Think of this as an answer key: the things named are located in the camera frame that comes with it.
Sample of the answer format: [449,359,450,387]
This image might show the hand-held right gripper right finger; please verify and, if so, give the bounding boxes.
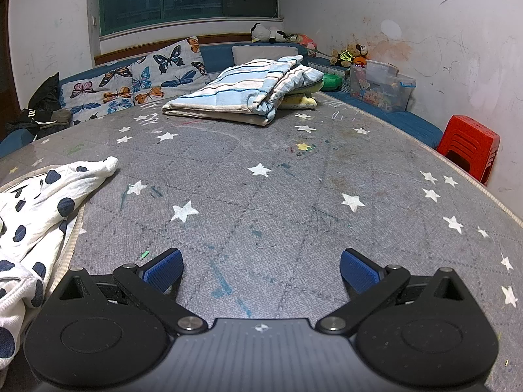
[315,248,470,335]

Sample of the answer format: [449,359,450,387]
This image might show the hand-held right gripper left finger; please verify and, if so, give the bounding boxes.
[54,248,208,335]

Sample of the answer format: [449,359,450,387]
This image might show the white navy polka dot garment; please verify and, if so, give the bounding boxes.
[0,156,120,370]

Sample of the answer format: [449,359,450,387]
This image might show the grey star print table cover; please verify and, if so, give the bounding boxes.
[0,92,523,392]

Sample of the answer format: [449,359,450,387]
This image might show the blue bench sofa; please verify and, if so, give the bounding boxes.
[0,43,444,158]

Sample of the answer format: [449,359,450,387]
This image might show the red plastic stool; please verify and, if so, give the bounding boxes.
[436,115,500,184]

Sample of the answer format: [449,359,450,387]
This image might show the folded yellow cloth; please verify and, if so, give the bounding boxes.
[278,82,324,110]

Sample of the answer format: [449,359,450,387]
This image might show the clear plastic storage box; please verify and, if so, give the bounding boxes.
[349,59,416,113]

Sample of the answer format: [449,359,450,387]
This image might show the folded blue striped blanket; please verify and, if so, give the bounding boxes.
[161,55,325,126]

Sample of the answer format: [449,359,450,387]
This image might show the black jacket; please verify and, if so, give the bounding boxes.
[4,73,73,139]

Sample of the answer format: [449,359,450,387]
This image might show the brown bear plush toys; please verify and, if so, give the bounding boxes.
[330,42,369,68]

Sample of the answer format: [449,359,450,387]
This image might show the white cushion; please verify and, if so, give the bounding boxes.
[231,44,301,76]

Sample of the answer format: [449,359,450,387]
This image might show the black and white plush toy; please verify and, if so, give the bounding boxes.
[250,23,301,44]

